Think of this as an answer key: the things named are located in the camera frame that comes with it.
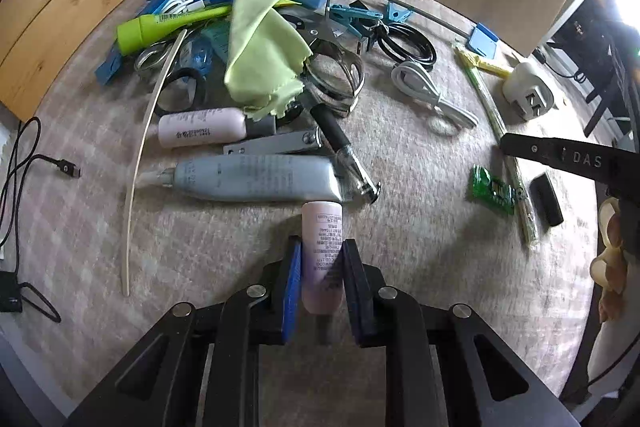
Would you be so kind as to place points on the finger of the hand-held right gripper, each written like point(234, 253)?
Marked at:
point(560, 154)

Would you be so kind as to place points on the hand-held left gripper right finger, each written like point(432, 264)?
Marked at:
point(352, 289)

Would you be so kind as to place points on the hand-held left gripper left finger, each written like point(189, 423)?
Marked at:
point(292, 289)

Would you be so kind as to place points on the small pink tube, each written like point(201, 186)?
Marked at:
point(322, 252)

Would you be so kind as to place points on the silver metal clip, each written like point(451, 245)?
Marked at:
point(332, 79)

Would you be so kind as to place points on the person's right forearm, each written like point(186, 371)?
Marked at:
point(602, 357)

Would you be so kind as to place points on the person's right hand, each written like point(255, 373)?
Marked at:
point(612, 267)

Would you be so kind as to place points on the small black block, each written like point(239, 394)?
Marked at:
point(546, 199)

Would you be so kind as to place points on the green circuit board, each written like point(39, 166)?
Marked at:
point(492, 189)

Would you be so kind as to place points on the white charger plug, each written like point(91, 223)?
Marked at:
point(520, 87)

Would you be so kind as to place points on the beige plaid carpet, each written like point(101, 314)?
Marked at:
point(425, 257)

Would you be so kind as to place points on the long yellow-green wrapped stick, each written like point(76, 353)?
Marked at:
point(492, 112)

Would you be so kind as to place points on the black metal stand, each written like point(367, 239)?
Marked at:
point(607, 72)

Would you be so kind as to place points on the short yellow wrapped stick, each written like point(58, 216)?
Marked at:
point(487, 64)

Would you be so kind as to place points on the large grey tube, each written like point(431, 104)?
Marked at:
point(250, 179)

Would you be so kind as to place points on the blue card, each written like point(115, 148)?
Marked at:
point(482, 41)

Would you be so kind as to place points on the silver nail clipper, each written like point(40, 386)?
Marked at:
point(270, 146)

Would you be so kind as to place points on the black pen with clear end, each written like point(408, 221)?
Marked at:
point(330, 132)

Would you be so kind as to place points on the pink bottle with grey cap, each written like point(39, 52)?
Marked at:
point(200, 127)

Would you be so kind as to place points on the teal clothespin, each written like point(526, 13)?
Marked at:
point(350, 18)
point(398, 13)

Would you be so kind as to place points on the long white plastic strip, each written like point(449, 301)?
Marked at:
point(145, 127)

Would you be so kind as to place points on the yellow-green cloth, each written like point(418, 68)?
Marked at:
point(260, 47)

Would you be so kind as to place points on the clear teal packet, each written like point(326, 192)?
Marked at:
point(205, 52)

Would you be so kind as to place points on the silver scissors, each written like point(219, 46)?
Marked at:
point(145, 62)

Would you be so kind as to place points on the small blue packet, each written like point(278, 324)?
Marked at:
point(107, 71)

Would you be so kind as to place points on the lime green tube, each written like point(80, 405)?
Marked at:
point(150, 29)

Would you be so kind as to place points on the knotty wooden board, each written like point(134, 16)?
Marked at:
point(75, 7)

